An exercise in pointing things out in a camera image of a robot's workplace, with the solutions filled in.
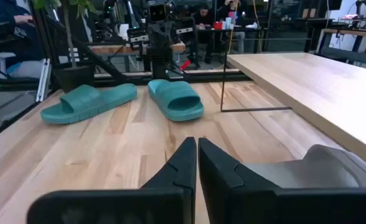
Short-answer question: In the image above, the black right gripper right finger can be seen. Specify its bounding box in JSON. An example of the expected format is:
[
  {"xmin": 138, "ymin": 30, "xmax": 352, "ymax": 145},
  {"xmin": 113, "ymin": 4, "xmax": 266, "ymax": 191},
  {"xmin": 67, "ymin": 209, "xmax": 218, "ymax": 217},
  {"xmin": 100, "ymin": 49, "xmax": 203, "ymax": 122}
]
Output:
[{"xmin": 197, "ymin": 137, "xmax": 366, "ymax": 224}]

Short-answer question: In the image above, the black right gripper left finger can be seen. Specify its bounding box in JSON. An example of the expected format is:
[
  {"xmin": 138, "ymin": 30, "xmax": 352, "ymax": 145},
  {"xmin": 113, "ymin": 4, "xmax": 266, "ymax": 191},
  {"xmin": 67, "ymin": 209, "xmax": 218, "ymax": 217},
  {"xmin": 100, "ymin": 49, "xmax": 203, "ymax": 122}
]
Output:
[{"xmin": 26, "ymin": 136, "xmax": 198, "ymax": 224}]

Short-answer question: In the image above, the teal rubber slide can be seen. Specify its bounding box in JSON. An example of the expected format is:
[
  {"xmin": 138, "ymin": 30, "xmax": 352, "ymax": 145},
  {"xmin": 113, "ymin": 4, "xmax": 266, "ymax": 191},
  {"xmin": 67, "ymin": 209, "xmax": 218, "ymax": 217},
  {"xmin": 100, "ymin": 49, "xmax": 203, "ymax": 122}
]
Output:
[
  {"xmin": 40, "ymin": 83, "xmax": 138, "ymax": 126},
  {"xmin": 147, "ymin": 78, "xmax": 205, "ymax": 123}
]

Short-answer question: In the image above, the light grey rubber slide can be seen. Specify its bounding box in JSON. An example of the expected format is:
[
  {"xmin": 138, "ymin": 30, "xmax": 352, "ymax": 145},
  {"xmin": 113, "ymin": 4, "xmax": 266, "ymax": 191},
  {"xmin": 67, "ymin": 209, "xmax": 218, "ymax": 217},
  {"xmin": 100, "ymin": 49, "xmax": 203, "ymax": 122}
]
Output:
[{"xmin": 241, "ymin": 143, "xmax": 366, "ymax": 190}]

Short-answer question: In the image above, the small red object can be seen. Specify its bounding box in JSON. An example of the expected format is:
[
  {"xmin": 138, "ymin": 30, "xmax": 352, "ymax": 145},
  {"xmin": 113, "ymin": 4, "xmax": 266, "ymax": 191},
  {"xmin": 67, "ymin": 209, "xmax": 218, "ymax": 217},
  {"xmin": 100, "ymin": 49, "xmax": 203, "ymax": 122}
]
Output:
[{"xmin": 179, "ymin": 59, "xmax": 192, "ymax": 72}]

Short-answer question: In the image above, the wooden bench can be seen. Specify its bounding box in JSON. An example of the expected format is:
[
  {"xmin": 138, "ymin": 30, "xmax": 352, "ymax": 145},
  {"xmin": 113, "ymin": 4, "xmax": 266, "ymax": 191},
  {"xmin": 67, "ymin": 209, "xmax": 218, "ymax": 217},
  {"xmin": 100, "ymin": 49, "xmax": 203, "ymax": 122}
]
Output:
[{"xmin": 88, "ymin": 41, "xmax": 187, "ymax": 56}]

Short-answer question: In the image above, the black background table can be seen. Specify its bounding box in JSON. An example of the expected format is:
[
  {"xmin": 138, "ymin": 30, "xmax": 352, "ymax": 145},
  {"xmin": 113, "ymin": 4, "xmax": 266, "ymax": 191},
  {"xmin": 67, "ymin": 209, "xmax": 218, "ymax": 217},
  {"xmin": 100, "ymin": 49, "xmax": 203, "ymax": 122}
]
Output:
[{"xmin": 182, "ymin": 26, "xmax": 266, "ymax": 63}]

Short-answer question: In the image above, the green potted plant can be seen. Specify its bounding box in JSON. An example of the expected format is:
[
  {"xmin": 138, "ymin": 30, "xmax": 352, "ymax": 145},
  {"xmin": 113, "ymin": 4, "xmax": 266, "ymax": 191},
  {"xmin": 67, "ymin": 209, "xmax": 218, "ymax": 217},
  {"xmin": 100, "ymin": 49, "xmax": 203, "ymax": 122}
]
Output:
[{"xmin": 32, "ymin": 0, "xmax": 96, "ymax": 93}]

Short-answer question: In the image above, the white aluminium extrusion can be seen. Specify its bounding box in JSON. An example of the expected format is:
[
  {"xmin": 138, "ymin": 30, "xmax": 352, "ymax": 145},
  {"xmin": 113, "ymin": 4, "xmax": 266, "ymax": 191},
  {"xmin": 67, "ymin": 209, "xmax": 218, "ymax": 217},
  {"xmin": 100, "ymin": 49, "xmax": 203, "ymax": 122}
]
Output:
[{"xmin": 35, "ymin": 58, "xmax": 52, "ymax": 103}]

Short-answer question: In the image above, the wooden background table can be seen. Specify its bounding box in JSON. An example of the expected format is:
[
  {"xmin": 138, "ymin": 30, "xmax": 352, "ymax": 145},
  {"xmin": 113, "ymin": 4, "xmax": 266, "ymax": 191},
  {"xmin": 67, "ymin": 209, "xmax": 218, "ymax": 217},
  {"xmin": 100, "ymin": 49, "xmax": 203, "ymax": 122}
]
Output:
[{"xmin": 316, "ymin": 27, "xmax": 366, "ymax": 58}]

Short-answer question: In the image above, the wooden shelf with black frame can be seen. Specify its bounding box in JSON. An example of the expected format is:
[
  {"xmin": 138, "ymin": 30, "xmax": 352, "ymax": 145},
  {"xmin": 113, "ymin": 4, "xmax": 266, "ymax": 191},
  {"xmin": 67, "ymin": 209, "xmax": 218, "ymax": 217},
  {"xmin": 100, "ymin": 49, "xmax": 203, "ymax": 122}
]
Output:
[{"xmin": 219, "ymin": 37, "xmax": 366, "ymax": 172}]

